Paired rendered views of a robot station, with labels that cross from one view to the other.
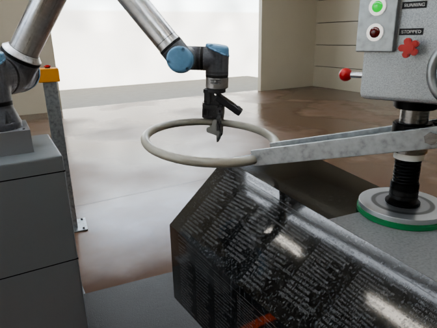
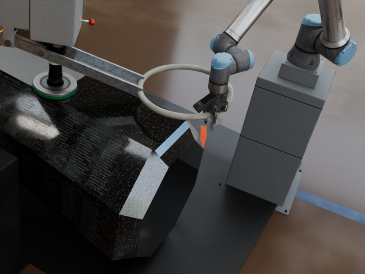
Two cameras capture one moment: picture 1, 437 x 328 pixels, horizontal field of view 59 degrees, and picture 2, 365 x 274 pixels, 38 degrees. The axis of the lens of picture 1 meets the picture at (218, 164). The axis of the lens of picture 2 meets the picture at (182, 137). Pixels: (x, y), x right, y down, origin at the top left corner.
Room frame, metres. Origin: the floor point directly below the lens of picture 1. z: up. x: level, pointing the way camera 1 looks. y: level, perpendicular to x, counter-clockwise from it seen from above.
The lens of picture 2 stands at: (2.92, -1.58, 2.32)
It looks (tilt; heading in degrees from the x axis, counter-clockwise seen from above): 37 degrees down; 134
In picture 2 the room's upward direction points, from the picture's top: 12 degrees clockwise
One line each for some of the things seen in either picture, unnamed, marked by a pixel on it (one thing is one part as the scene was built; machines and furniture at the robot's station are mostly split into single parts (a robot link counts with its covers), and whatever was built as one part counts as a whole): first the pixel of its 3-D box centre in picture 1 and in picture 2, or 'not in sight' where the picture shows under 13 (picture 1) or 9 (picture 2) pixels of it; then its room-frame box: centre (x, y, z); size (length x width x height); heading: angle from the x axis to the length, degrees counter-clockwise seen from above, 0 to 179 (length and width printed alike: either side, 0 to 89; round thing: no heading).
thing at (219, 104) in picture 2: (214, 103); (216, 99); (1.57, 0.01, 0.99); 0.09 x 0.08 x 0.12; 81
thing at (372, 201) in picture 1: (402, 204); (55, 83); (0.93, -0.47, 0.82); 0.21 x 0.21 x 0.01
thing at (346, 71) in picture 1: (354, 75); (87, 21); (0.95, -0.33, 1.15); 0.08 x 0.03 x 0.03; 50
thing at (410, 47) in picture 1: (410, 47); not in sight; (0.83, -0.40, 1.22); 0.04 x 0.04 x 0.04; 50
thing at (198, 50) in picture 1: (187, 58); (238, 61); (1.55, 0.11, 1.17); 0.12 x 0.12 x 0.09; 87
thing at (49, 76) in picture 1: (60, 152); not in sight; (2.45, 1.03, 0.54); 0.20 x 0.20 x 1.09; 23
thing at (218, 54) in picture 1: (216, 60); (221, 68); (1.56, 0.00, 1.16); 0.10 x 0.09 x 0.12; 87
